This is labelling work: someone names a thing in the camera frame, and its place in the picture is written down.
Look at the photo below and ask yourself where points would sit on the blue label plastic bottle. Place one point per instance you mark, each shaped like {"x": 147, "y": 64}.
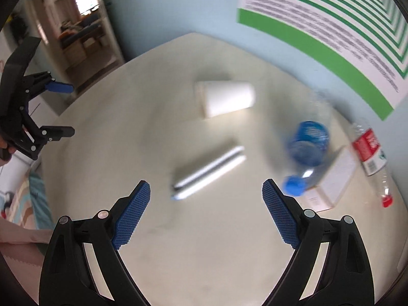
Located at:
{"x": 307, "y": 140}

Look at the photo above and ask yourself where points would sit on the patterned mat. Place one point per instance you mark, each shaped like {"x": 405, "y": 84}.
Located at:
{"x": 35, "y": 204}

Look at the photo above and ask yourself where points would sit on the red label plastic bottle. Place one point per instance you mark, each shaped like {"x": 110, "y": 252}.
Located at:
{"x": 368, "y": 149}

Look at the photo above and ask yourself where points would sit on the white door frame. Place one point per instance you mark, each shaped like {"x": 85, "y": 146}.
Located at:
{"x": 110, "y": 22}

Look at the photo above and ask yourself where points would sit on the white cardboard box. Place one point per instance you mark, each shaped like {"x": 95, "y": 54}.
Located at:
{"x": 338, "y": 178}

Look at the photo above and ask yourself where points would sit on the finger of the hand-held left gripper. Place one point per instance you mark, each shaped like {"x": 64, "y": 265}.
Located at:
{"x": 57, "y": 133}
{"x": 62, "y": 87}

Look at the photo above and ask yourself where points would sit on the dark blue sofa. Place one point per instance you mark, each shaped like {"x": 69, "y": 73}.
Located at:
{"x": 79, "y": 30}

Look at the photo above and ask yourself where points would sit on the white marker pen blue cap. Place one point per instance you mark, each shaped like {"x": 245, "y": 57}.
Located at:
{"x": 220, "y": 171}

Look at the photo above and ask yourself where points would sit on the bright window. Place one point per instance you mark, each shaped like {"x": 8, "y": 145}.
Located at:
{"x": 86, "y": 3}

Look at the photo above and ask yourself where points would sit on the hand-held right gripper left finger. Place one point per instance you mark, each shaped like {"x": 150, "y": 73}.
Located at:
{"x": 132, "y": 216}

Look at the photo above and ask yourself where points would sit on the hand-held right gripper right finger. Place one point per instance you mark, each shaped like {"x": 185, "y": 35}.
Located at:
{"x": 280, "y": 215}

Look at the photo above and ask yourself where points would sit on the small white paper cup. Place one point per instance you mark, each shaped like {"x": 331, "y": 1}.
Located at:
{"x": 226, "y": 98}

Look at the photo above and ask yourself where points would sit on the person's left hand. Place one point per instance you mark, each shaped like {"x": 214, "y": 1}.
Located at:
{"x": 3, "y": 142}

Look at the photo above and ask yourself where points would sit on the person's leg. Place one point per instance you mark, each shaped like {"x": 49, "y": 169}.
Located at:
{"x": 19, "y": 245}

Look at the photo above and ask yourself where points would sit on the green striped wall poster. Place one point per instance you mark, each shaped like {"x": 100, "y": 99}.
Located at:
{"x": 318, "y": 12}

